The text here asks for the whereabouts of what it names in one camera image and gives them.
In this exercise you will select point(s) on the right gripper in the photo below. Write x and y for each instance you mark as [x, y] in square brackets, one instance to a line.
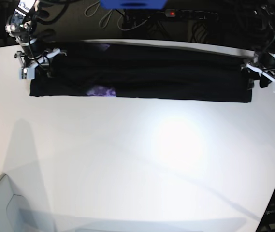
[36, 54]

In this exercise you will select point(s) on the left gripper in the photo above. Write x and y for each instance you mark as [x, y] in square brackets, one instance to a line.
[262, 63]

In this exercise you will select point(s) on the black t-shirt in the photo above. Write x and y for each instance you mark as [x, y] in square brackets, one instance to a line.
[135, 71]

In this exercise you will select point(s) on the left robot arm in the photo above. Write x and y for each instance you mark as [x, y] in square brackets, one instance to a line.
[265, 11]

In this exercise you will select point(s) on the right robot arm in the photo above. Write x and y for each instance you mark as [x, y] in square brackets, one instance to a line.
[21, 26]

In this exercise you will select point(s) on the black power strip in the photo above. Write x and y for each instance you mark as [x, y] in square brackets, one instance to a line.
[191, 15]

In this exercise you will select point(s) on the blue box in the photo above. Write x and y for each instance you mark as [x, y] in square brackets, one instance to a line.
[133, 4]

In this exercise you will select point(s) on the white bin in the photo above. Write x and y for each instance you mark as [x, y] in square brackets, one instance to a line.
[16, 214]

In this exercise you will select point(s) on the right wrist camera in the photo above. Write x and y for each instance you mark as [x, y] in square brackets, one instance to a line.
[27, 73]

